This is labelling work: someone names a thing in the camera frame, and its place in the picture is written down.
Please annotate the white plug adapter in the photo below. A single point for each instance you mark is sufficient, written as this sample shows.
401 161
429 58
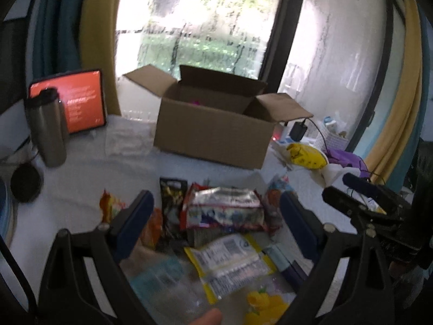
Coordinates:
279 132

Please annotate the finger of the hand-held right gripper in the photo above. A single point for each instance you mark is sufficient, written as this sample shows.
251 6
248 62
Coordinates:
341 201
357 182

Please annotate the black gold snack packet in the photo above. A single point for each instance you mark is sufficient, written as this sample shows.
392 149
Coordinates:
172 203

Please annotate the person's left hand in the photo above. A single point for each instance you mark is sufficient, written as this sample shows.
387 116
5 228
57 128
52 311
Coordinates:
206 318

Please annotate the brown cardboard box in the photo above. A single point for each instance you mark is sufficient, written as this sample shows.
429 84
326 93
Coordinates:
209 132

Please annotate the clear plastic bag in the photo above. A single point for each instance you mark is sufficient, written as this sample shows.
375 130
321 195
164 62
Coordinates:
127 138

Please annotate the yellow printed bag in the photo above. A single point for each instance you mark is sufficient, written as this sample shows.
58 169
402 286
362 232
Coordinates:
304 155

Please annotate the yellow duck print packet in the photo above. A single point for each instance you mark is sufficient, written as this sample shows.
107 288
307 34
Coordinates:
267 306

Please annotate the yellow edged white snack packet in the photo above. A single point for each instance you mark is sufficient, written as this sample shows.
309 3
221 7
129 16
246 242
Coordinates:
226 264

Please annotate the large red silver snack packet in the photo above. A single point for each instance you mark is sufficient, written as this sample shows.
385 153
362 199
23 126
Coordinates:
223 210

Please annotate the orange yellow snack packet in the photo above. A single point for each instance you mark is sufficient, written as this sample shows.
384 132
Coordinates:
110 206

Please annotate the black round disc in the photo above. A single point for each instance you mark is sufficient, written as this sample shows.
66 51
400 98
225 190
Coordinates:
25 182

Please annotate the yellow curtain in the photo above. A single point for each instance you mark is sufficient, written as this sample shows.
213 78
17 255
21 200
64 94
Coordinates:
101 40
402 91

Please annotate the steel travel mug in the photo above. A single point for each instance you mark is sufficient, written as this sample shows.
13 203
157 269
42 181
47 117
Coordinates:
47 132

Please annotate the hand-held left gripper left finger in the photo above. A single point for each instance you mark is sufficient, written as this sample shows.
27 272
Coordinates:
135 223

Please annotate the small white blue bottle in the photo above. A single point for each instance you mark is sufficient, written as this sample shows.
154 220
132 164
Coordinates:
328 123

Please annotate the black window frame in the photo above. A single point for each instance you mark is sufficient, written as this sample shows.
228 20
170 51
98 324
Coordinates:
280 23

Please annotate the tablet in dark case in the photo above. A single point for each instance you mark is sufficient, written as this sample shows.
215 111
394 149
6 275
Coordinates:
84 98

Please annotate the red blue snack packet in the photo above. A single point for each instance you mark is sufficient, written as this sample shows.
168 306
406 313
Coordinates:
274 203

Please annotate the small orange snack packet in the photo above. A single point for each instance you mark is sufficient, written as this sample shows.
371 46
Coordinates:
152 230

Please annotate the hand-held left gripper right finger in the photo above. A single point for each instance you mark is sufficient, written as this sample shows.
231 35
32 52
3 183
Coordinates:
297 226

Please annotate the white woven basket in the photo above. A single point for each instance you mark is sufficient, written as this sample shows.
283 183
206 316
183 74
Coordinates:
333 140

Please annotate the white power strip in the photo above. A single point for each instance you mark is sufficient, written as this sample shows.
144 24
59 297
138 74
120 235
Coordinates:
282 144

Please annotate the purple cloth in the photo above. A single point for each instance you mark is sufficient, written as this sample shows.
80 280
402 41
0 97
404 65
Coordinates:
341 157

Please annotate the black charger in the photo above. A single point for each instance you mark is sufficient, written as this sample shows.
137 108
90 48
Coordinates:
298 130

